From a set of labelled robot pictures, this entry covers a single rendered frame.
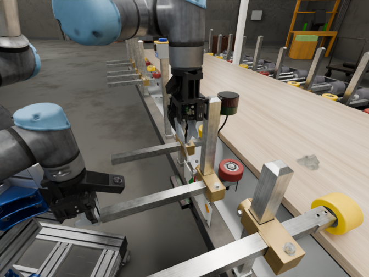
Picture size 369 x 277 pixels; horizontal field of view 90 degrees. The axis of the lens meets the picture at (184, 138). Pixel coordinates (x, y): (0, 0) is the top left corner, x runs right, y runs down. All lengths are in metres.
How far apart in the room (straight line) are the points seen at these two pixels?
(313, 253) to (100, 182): 0.61
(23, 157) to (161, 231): 1.24
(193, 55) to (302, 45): 7.99
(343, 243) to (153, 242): 1.16
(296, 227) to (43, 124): 0.51
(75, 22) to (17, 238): 0.68
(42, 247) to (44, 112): 1.16
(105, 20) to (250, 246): 0.43
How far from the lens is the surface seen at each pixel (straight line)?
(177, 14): 0.40
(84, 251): 1.35
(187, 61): 0.40
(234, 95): 0.53
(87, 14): 0.31
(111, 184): 0.51
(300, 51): 8.37
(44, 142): 0.41
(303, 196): 0.63
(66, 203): 0.52
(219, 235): 0.72
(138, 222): 1.60
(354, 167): 0.84
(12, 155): 0.40
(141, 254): 1.47
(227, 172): 0.61
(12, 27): 0.72
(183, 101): 0.41
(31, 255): 1.48
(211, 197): 0.61
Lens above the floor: 1.32
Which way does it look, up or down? 34 degrees down
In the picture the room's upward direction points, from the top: straight up
